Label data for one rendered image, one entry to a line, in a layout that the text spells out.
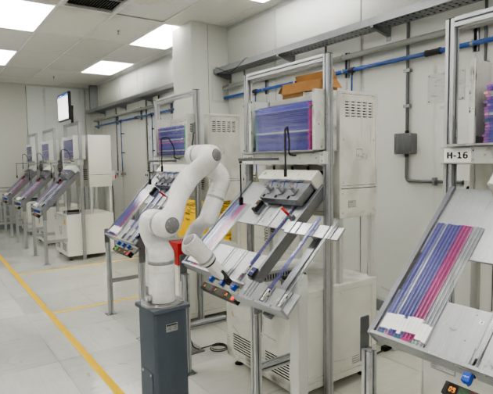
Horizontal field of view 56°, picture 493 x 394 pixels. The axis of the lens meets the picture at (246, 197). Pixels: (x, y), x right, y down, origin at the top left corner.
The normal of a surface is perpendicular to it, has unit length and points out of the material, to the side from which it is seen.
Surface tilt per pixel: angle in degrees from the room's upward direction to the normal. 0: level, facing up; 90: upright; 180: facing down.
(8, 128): 90
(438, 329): 44
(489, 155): 90
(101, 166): 90
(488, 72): 90
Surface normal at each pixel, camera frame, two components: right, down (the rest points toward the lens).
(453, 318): -0.58, -0.67
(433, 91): -0.82, 0.06
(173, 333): 0.62, 0.05
